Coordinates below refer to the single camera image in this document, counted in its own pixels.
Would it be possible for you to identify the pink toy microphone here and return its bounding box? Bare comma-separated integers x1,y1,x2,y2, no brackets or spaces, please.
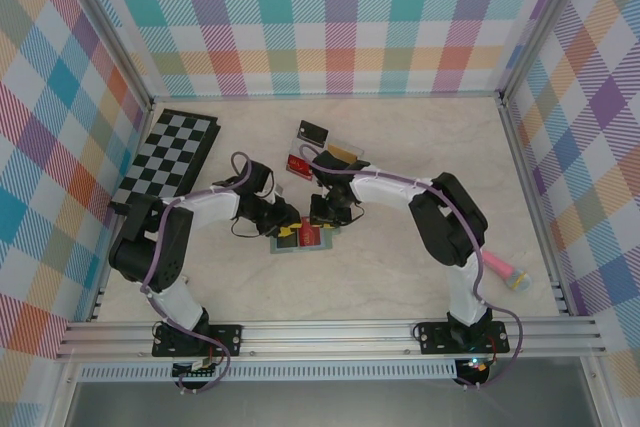
481,250,532,292

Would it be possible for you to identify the white slotted cable duct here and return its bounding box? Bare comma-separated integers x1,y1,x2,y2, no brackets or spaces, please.
78,364,460,383

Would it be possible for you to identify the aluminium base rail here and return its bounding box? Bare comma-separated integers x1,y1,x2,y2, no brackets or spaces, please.
55,315,609,361

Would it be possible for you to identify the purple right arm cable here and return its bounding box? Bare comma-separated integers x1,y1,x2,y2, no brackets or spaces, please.
298,144,524,391

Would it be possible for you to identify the mint green card holder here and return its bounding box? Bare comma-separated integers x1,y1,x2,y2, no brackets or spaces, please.
269,225,344,256

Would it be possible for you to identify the black and grey chessboard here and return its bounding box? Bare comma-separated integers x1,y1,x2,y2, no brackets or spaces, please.
108,108,222,218

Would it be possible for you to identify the clear acrylic card stand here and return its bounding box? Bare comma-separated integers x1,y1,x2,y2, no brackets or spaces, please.
287,134,371,183

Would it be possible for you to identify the small circuit board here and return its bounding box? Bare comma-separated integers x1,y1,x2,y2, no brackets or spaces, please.
459,356,494,377
172,359,224,381

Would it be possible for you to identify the aluminium frame post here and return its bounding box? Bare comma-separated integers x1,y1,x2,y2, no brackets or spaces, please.
58,0,156,113
497,0,596,107

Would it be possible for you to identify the aluminium rear rail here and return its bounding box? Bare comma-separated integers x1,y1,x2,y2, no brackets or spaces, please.
149,91,506,101

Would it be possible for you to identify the thin black left gripper cable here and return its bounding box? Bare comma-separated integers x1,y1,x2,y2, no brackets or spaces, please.
230,215,262,239

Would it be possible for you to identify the red card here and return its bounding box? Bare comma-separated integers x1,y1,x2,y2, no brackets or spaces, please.
298,225,324,249
284,153,315,182

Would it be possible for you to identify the aluminium side rail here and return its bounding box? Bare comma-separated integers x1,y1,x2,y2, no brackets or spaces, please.
62,99,155,328
499,96,574,318

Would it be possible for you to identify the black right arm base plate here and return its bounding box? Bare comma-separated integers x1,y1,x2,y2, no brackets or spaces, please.
416,319,511,356

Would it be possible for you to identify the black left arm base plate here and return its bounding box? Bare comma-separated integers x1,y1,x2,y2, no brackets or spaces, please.
151,324,245,358

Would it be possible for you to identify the gold card with black stripe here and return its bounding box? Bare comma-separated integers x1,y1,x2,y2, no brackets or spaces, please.
327,144,362,165

